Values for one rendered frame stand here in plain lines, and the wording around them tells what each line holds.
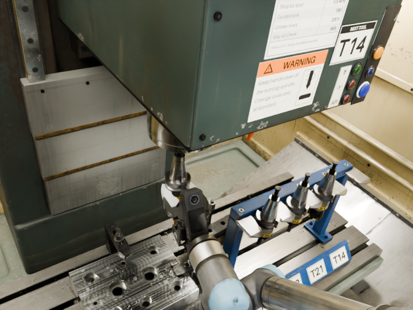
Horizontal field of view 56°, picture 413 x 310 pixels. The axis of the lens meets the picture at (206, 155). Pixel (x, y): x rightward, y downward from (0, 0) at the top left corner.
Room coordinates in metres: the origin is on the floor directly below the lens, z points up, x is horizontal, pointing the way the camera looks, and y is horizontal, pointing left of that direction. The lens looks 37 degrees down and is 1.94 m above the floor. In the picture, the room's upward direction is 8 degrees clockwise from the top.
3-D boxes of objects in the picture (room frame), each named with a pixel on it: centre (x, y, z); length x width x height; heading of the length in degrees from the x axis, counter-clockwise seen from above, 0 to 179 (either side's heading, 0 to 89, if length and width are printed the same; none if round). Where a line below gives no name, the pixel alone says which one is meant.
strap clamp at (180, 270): (0.72, -0.01, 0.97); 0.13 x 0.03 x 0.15; 129
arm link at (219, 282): (0.46, -0.07, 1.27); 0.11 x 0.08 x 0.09; 27
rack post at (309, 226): (1.01, -0.45, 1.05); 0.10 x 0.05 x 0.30; 39
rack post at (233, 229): (0.74, -0.11, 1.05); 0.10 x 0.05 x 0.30; 39
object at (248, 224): (0.69, -0.14, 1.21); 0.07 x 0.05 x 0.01; 39
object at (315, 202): (0.83, -0.31, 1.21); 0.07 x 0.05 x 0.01; 39
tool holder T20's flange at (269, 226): (0.73, -0.18, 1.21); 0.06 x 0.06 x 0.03
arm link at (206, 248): (0.54, -0.04, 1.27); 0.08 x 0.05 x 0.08; 117
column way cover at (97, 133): (1.06, 0.34, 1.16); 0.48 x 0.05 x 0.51; 129
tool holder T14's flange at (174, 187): (0.72, 0.06, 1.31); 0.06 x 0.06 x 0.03
